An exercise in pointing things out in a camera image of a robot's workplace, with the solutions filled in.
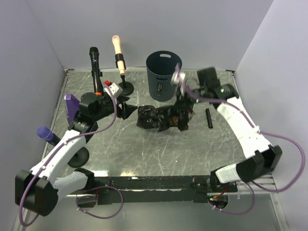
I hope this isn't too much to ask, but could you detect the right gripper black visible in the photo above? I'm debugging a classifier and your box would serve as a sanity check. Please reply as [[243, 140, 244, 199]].
[[172, 83, 208, 113]]

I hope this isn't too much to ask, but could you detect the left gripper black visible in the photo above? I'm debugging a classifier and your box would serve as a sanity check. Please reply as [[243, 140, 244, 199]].
[[92, 94, 138, 122]]

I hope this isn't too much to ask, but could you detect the black plastic trash bag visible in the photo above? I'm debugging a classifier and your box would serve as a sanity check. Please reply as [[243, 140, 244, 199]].
[[137, 98, 194, 132]]

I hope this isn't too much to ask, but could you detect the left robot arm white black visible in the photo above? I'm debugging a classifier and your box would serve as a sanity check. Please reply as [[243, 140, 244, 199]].
[[15, 92, 137, 217]]

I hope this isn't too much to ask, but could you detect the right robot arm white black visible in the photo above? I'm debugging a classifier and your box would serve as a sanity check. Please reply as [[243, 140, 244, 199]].
[[173, 67, 282, 192]]

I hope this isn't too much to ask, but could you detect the dark blue trash bin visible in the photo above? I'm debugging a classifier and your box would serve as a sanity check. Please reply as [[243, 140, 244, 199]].
[[146, 51, 182, 102]]

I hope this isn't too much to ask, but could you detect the black stand of pink microphone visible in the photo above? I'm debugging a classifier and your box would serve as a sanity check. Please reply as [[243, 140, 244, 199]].
[[119, 75, 134, 96]]

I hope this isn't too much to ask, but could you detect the black bar on table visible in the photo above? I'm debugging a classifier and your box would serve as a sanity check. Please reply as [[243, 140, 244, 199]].
[[205, 108, 213, 129]]

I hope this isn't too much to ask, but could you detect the purple wedge shaped box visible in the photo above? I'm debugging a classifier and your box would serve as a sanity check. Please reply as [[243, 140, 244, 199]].
[[64, 93, 80, 125]]

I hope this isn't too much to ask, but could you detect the pink beige microphone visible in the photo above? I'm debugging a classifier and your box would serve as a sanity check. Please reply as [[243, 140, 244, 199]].
[[112, 35, 126, 76]]

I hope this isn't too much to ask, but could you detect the purple microphone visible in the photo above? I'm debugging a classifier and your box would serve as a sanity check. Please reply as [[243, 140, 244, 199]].
[[37, 126, 61, 146]]

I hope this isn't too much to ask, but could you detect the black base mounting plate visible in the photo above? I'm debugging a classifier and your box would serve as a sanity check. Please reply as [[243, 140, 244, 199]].
[[92, 175, 238, 203]]

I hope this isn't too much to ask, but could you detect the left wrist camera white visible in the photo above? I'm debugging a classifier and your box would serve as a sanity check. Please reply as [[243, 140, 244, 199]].
[[103, 80, 123, 98]]

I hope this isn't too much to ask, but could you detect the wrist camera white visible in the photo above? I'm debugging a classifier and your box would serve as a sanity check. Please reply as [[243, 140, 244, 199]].
[[103, 80, 123, 98], [170, 71, 187, 86]]

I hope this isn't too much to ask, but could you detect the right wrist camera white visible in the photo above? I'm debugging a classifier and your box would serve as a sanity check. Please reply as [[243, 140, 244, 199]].
[[170, 71, 187, 86]]

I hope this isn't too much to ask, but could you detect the black microphone orange ring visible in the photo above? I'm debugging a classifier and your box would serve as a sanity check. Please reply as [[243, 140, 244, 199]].
[[89, 47, 101, 96]]

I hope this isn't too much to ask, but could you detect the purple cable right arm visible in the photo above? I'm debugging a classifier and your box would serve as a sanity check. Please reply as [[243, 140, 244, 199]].
[[174, 64, 306, 193]]

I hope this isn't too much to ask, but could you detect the aluminium front rail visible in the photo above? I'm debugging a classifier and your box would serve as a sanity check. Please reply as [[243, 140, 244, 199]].
[[23, 177, 279, 198]]

